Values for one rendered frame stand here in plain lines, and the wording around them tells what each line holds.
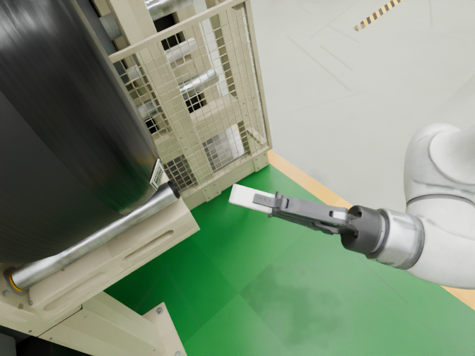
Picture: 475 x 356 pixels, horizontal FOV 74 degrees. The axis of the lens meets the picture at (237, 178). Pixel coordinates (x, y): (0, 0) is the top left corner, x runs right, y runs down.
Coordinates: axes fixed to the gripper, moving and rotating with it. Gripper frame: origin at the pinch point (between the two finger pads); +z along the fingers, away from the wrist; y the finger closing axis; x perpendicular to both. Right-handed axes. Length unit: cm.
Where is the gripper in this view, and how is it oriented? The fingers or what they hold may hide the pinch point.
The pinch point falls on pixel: (251, 198)
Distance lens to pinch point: 50.7
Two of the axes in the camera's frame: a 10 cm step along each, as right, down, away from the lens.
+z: -9.6, -2.7, -0.2
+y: -0.9, 2.3, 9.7
